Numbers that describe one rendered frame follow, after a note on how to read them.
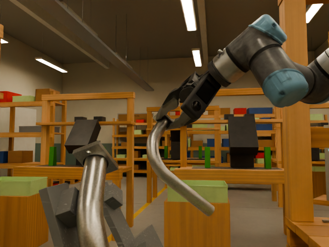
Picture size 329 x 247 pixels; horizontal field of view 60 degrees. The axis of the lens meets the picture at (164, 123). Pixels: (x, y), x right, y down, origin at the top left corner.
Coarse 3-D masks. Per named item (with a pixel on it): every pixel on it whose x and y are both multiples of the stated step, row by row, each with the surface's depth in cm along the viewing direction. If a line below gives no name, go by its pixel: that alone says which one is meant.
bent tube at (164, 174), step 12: (168, 120) 76; (156, 132) 72; (156, 144) 69; (156, 156) 68; (156, 168) 67; (168, 180) 68; (180, 180) 69; (180, 192) 69; (192, 192) 70; (192, 204) 71; (204, 204) 71
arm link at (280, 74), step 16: (272, 48) 57; (256, 64) 58; (272, 64) 55; (288, 64) 54; (272, 80) 54; (288, 80) 53; (304, 80) 53; (272, 96) 55; (288, 96) 54; (304, 96) 56
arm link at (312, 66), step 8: (328, 48) 60; (320, 56) 61; (328, 56) 59; (312, 64) 62; (320, 64) 60; (328, 64) 58; (312, 72) 59; (320, 72) 60; (328, 72) 59; (320, 80) 60; (328, 80) 59; (312, 88) 59; (320, 88) 61; (328, 88) 61; (312, 96) 61; (320, 96) 62; (328, 96) 64
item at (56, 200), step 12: (48, 192) 33; (60, 192) 35; (72, 192) 34; (48, 204) 33; (60, 204) 33; (72, 204) 33; (48, 216) 32; (60, 216) 32; (72, 216) 33; (60, 228) 32; (72, 228) 35; (60, 240) 32; (72, 240) 34
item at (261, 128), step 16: (176, 112) 799; (208, 112) 788; (224, 112) 779; (240, 112) 769; (256, 112) 761; (272, 112) 757; (224, 128) 773; (256, 128) 762; (272, 128) 790; (192, 144) 788; (208, 144) 778; (224, 144) 768; (272, 144) 752; (256, 160) 773
